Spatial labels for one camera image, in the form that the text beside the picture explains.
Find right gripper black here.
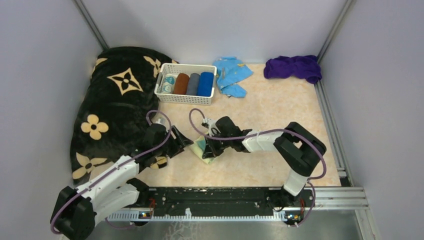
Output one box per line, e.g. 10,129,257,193
202,130,232,159

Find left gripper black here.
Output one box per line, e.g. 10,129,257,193
153,125,194,159

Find yellow green towel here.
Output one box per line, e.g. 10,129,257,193
188,136,218,165

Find royal blue towel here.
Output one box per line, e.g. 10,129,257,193
196,72,214,97

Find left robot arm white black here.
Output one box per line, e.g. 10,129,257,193
50,123,194,240

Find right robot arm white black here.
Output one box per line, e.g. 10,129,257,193
201,116,327,206

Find brown rolled towel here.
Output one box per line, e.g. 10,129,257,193
173,73,190,95

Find grey rolled towel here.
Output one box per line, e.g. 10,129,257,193
186,73,200,96

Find white blue patterned rolled towel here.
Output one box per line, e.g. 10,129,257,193
161,74,176,94

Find white plastic basket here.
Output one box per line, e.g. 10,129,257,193
154,63,217,106

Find light blue patterned towel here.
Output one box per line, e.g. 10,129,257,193
212,56,253,98

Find black floral blanket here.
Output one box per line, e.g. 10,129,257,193
70,46,173,185

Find purple towel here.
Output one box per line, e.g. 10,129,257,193
263,55,323,84

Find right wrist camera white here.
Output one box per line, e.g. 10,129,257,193
201,118,221,137

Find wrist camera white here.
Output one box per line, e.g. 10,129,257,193
201,118,221,137
155,117,167,126

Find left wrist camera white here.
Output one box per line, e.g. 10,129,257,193
155,117,167,126

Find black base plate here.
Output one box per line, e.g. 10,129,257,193
132,187,313,218

